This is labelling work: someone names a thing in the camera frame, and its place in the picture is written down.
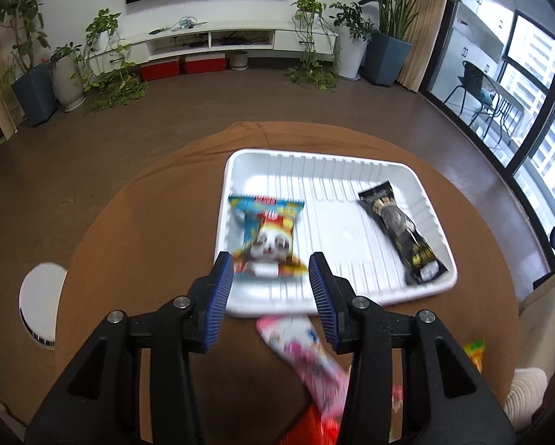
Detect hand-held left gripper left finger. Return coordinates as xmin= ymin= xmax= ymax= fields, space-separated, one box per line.
xmin=24 ymin=251 xmax=236 ymax=445

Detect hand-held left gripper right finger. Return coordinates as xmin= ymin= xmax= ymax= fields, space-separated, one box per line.
xmin=308 ymin=251 xmax=517 ymax=445

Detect pink snack packet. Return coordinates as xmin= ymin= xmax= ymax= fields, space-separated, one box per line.
xmin=256 ymin=314 xmax=352 ymax=420

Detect panda print snack packet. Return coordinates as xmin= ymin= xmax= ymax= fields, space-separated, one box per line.
xmin=227 ymin=193 xmax=308 ymax=280

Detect white plastic tray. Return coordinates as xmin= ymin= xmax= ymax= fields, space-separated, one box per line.
xmin=211 ymin=148 xmax=459 ymax=320

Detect large red snack packet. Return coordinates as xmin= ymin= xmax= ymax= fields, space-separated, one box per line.
xmin=277 ymin=403 xmax=348 ymax=445

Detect black snack packet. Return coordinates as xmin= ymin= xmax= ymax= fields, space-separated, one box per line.
xmin=357 ymin=180 xmax=448 ymax=286

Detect yellow green snack packet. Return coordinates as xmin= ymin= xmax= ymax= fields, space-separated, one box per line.
xmin=462 ymin=338 xmax=487 ymax=374

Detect beige cushion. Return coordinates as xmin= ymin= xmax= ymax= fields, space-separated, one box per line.
xmin=519 ymin=278 xmax=555 ymax=381

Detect person's white ribbed clothing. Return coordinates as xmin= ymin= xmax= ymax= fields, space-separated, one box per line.
xmin=505 ymin=368 xmax=549 ymax=432

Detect trailing vine plant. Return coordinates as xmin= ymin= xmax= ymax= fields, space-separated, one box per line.
xmin=76 ymin=8 xmax=149 ymax=113
xmin=284 ymin=0 xmax=341 ymax=92

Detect red storage box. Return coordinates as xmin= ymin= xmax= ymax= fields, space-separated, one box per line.
xmin=184 ymin=53 xmax=227 ymax=74
xmin=139 ymin=59 xmax=182 ymax=82

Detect bushy plant in white pot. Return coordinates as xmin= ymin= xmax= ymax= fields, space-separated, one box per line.
xmin=328 ymin=1 xmax=375 ymax=80

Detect large-leaf plant in blue pot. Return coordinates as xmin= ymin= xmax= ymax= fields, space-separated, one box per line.
xmin=357 ymin=0 xmax=464 ymax=88

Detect white television cabinet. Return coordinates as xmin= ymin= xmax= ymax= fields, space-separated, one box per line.
xmin=85 ymin=25 xmax=341 ymax=68

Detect plant in white ribbed pot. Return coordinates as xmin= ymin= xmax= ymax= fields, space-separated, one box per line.
xmin=48 ymin=44 xmax=88 ymax=113

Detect metal balcony table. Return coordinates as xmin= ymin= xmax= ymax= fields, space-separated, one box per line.
xmin=484 ymin=81 xmax=531 ymax=142

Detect black balcony chair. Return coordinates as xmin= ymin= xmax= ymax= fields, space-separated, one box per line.
xmin=444 ymin=60 xmax=498 ymax=128

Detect tall plant in grey-blue pot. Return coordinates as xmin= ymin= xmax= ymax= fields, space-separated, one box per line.
xmin=0 ymin=0 xmax=59 ymax=127

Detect beige curtain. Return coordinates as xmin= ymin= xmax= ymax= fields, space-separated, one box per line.
xmin=395 ymin=0 xmax=454 ymax=94

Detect white balcony cabinets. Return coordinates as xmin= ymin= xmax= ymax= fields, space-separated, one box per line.
xmin=456 ymin=0 xmax=519 ymax=56

